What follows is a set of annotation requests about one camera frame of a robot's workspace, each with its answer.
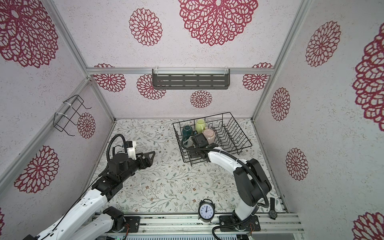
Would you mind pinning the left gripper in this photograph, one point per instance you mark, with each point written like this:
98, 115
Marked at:
148, 161

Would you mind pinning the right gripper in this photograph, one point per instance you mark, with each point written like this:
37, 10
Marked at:
192, 151

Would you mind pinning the black wire dish rack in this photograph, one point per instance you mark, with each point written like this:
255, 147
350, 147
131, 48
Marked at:
227, 134

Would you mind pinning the pink iridescent mug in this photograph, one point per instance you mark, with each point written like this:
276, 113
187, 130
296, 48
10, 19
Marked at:
210, 135

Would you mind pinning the dark green mug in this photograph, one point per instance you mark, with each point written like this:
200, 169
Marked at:
187, 131

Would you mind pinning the light green mug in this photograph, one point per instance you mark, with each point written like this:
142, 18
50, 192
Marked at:
200, 126

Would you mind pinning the cream grey-handled mug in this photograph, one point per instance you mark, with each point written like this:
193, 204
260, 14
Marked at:
189, 142

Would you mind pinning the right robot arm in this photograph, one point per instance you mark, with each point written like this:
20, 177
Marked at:
251, 181

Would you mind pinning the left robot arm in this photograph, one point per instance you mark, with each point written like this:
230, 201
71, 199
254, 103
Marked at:
109, 183

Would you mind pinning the black alarm clock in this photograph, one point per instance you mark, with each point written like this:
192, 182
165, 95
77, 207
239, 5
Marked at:
206, 210

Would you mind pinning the black wristwatch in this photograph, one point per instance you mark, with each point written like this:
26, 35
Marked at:
272, 212

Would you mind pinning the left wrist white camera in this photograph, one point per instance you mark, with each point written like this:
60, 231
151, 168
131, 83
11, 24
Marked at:
131, 149

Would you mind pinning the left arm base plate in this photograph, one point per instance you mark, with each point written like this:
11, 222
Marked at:
131, 224

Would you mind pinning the grey wall shelf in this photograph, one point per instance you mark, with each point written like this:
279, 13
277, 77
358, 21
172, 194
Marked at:
191, 80

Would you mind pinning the black wire wall holder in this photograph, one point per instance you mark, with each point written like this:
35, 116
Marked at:
62, 119

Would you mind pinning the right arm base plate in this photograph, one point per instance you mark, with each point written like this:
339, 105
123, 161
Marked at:
232, 224

